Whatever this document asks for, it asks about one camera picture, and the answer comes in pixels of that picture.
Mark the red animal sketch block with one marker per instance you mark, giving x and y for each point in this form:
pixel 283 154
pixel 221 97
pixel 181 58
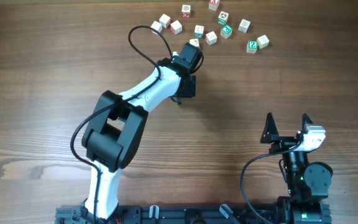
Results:
pixel 176 27

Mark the blue K block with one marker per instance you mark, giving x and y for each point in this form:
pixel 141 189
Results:
pixel 244 25

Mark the green ladybug block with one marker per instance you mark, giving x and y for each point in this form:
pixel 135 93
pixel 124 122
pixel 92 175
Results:
pixel 223 17

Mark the green letter block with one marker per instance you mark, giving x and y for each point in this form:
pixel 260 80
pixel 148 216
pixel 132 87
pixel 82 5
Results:
pixel 226 31

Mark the red-edged white block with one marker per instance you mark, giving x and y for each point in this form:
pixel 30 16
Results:
pixel 165 20

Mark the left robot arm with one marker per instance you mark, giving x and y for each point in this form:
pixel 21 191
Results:
pixel 114 130

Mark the red X block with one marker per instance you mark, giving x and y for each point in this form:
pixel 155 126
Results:
pixel 213 4

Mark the red Z white block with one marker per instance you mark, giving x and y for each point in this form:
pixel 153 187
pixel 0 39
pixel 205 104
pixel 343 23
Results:
pixel 156 27

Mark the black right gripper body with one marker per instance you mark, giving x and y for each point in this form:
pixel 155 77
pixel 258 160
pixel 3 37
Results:
pixel 284 142

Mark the green N block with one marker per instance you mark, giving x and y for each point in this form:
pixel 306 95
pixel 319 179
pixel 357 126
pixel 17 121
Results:
pixel 199 31

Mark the red Q block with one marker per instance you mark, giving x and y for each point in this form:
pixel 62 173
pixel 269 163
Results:
pixel 186 11

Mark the yellow turtle block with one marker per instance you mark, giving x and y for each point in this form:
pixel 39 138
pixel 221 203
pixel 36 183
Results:
pixel 262 41

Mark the plain number one block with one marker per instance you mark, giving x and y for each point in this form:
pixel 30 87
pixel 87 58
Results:
pixel 211 38

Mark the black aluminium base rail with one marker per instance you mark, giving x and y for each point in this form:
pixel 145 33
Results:
pixel 191 214

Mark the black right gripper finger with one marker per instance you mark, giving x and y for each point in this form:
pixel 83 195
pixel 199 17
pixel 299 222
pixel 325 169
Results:
pixel 305 120
pixel 270 133

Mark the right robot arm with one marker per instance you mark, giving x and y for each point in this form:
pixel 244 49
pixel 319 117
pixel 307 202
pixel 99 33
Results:
pixel 308 182

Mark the green Z block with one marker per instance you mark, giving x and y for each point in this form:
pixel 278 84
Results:
pixel 252 47

